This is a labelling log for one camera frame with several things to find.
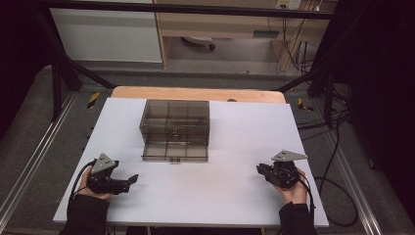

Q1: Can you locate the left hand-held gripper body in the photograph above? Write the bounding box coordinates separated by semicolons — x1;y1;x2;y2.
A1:
86;153;131;196

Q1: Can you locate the smoky transparent drawer cabinet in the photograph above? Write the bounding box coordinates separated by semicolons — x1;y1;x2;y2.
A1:
139;99;210;147

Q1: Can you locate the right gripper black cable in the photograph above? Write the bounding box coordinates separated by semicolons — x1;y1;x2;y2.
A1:
295;170;317;218

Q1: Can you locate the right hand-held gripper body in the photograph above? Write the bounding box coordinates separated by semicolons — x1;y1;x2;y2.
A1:
260;150;308;190

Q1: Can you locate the aluminium floor rail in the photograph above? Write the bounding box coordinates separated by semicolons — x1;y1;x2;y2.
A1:
0;92;78;223
321;128;384;235

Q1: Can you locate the person's left hand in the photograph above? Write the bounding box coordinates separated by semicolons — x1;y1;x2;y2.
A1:
76;165;114;201

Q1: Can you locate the white power strip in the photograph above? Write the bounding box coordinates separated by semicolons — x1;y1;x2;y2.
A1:
275;0;303;10

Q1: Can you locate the smoky transparent middle drawer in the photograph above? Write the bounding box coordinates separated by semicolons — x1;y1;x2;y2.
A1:
140;132;210;143

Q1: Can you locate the yellow clamp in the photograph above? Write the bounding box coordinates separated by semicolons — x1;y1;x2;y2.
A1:
297;97;315;113
86;91;101;110

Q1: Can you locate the office chair base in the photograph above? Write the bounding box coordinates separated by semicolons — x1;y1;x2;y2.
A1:
180;35;217;52

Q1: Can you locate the yellow clamp left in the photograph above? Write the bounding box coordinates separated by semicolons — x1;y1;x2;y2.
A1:
86;91;101;110

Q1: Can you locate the hanging cable bundle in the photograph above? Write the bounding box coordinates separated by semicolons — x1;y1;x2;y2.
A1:
279;14;316;75

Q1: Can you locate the dark curtain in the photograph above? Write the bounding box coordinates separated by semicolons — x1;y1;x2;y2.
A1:
0;0;53;140
336;0;415;224

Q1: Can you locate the black metal stand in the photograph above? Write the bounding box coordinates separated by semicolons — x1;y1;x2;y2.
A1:
275;63;350;130
33;9;117;122

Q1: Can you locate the white cabinet panel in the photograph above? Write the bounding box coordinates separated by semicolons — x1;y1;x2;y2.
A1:
49;8;163;64

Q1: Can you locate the black metal crossbar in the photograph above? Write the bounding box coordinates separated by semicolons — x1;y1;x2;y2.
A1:
35;0;337;21

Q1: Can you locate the yellow clamp right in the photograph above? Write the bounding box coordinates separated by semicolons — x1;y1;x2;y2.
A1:
297;97;315;113

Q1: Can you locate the smoky transparent high drawer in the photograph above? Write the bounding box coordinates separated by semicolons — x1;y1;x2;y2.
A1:
139;125;210;135

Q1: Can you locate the black floor cable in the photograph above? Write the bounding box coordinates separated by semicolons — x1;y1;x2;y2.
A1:
295;107;360;228

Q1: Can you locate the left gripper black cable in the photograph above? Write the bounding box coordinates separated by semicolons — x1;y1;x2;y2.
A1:
67;159;98;216

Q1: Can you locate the smoky transparent low drawer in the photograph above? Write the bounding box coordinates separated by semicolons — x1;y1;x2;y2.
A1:
140;139;209;164

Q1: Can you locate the light wooden desk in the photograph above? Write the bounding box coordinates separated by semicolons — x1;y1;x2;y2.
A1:
152;0;340;71

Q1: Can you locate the person's right hand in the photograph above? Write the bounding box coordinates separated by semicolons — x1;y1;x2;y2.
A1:
274;167;308;206

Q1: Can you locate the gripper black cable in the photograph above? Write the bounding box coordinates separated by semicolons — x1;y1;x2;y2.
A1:
67;159;98;216
295;170;317;218

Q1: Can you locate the wooden table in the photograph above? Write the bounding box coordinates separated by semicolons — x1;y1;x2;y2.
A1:
111;85;287;105

